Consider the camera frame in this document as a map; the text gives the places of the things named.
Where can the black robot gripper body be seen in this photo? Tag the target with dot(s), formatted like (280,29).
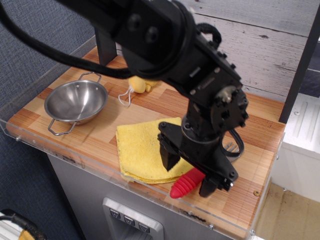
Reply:
(206,155)

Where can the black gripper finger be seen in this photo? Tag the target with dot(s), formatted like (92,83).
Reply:
(208,186)
(169,156)

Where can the red handled metal fork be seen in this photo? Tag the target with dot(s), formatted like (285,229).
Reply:
(190,180)

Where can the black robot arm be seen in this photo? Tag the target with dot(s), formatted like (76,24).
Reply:
(161,41)

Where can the folded yellow cloth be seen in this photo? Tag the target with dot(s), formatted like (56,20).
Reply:
(139,153)

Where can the clear acrylic table guard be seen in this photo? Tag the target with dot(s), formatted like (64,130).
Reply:
(92,147)

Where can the grey toy dispenser panel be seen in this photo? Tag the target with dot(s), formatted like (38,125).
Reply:
(128,224)

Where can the yellow plush toy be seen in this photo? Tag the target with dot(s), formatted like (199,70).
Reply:
(137,85)

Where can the white ridged side unit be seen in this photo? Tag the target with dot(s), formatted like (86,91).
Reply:
(297,164)

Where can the black yellow object bottom left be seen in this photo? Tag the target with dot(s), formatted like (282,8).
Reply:
(14,226)

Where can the stainless steel two-handled bowl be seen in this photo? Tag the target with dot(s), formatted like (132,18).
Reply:
(76,102)

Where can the black left frame post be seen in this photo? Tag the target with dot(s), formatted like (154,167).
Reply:
(106,47)

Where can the black frame post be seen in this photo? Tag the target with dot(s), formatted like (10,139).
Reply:
(304,62)
(106,47)

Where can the black right frame post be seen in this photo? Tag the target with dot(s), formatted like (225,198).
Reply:
(304,62)

